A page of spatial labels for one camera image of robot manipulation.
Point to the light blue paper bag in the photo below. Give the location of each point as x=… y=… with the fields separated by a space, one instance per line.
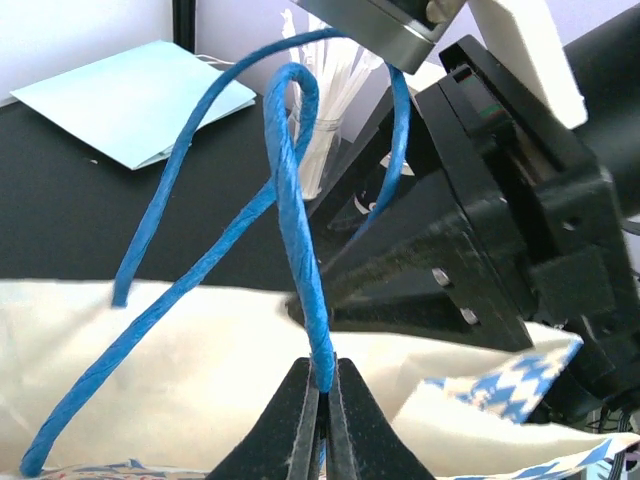
x=130 y=106

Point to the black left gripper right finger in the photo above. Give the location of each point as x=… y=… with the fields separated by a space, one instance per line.
x=361 y=444

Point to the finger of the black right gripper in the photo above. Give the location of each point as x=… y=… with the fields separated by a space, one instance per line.
x=380 y=165

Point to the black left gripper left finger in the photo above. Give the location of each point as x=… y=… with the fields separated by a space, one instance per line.
x=284 y=442

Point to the blue checkered paper bag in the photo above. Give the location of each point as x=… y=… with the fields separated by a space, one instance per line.
x=123 y=381

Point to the right black frame post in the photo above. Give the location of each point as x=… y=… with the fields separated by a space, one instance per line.
x=184 y=24

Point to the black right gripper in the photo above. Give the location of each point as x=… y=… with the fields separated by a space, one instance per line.
x=532 y=232

